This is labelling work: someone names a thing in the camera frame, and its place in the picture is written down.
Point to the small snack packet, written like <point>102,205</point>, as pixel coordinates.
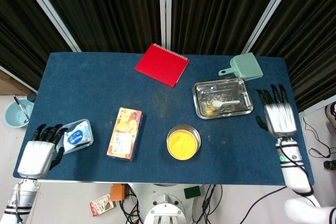
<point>101,205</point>

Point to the orange blue cookie box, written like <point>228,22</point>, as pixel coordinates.
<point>124,134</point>

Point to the dark green box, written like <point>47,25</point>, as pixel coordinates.
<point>192,192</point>

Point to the light blue bowl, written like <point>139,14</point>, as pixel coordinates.
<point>13,116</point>

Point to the white partition post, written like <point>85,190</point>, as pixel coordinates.
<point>270,11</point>
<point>165,9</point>
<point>47,9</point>

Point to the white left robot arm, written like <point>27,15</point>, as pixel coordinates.
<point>22,197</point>

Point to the blue felt table mat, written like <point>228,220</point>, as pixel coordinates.
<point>92,85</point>

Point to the round black knob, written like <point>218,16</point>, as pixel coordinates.
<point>32,97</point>

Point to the small black floor device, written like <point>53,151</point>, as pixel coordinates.
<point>329,165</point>

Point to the clear plastic lidded container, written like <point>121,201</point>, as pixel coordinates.
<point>78,137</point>

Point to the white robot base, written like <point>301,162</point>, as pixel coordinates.
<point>162,208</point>

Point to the green plastic scoop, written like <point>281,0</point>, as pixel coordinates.
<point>245,66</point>

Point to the black pleated curtain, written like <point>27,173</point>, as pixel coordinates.
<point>309,37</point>
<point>18,30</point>
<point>220,11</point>
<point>105,11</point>

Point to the rectangular metal tray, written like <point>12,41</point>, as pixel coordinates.
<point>207,90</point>

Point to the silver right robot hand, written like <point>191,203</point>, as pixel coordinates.
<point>281,119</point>

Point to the white plastic spoon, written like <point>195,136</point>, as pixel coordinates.
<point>218,104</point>

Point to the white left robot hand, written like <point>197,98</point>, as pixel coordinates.
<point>35,158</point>

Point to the black and white shoe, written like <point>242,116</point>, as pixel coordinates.
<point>332,115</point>

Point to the round metal bowl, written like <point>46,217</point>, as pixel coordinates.
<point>183,127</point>

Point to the red spiral notebook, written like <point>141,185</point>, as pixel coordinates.
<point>161,65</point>

